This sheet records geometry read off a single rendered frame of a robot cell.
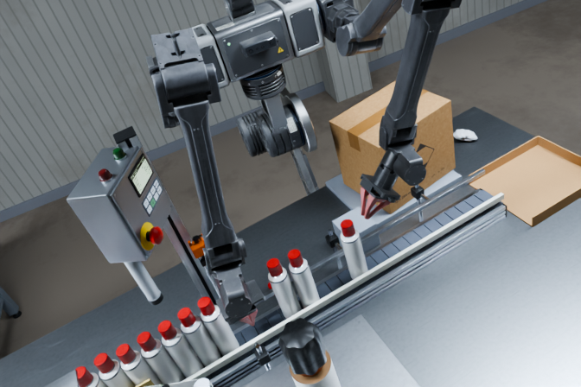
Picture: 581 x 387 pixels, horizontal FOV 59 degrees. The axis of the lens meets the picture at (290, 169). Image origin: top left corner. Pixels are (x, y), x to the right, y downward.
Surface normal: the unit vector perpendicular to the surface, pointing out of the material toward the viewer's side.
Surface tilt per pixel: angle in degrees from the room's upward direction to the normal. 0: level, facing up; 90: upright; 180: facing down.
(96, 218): 90
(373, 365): 0
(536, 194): 0
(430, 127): 90
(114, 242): 90
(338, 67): 90
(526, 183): 0
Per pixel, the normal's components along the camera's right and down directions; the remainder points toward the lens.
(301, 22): 0.33, 0.51
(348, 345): -0.25, -0.77
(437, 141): 0.55, 0.39
